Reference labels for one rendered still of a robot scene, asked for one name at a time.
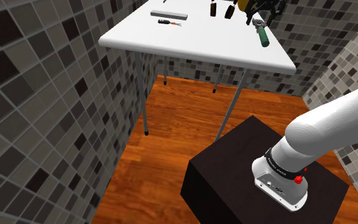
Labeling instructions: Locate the grey flat bar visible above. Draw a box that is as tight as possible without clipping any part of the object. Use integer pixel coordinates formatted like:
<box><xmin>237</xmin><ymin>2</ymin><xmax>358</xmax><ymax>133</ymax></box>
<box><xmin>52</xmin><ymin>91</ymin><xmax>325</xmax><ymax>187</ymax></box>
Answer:
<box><xmin>149</xmin><ymin>10</ymin><xmax>188</xmax><ymax>21</ymax></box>

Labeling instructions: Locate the dark robot stand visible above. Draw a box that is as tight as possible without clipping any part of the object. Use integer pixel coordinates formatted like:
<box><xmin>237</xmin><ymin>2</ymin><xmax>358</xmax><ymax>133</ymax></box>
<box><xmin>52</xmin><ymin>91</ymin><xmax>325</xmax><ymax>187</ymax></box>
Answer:
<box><xmin>180</xmin><ymin>115</ymin><xmax>350</xmax><ymax>224</ymax></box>

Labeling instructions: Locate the black and orange small tool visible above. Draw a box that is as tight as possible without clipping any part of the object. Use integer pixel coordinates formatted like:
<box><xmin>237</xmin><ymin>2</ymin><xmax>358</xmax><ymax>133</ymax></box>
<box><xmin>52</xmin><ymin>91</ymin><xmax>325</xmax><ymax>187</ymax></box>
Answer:
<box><xmin>157</xmin><ymin>18</ymin><xmax>183</xmax><ymax>27</ymax></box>

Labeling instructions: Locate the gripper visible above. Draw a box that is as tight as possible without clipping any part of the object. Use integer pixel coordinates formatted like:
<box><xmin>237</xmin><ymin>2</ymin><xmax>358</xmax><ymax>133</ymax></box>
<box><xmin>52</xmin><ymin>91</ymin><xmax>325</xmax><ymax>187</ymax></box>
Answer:
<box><xmin>245</xmin><ymin>0</ymin><xmax>289</xmax><ymax>27</ymax></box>

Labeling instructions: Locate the green handled metal tool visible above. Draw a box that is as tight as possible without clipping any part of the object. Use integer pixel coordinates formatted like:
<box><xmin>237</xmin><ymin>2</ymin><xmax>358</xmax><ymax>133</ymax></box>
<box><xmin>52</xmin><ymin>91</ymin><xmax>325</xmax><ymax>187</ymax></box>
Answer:
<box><xmin>251</xmin><ymin>18</ymin><xmax>271</xmax><ymax>48</ymax></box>

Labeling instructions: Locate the white table with grey legs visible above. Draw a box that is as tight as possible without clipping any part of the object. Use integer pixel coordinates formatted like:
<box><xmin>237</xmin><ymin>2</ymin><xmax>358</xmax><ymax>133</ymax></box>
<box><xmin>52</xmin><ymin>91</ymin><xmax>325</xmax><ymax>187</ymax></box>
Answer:
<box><xmin>98</xmin><ymin>0</ymin><xmax>297</xmax><ymax>143</ymax></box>

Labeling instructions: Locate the yellow round object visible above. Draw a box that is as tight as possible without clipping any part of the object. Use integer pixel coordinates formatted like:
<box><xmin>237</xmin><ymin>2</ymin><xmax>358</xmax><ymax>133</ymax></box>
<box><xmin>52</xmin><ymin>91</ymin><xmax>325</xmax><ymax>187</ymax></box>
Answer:
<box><xmin>237</xmin><ymin>0</ymin><xmax>255</xmax><ymax>13</ymax></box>

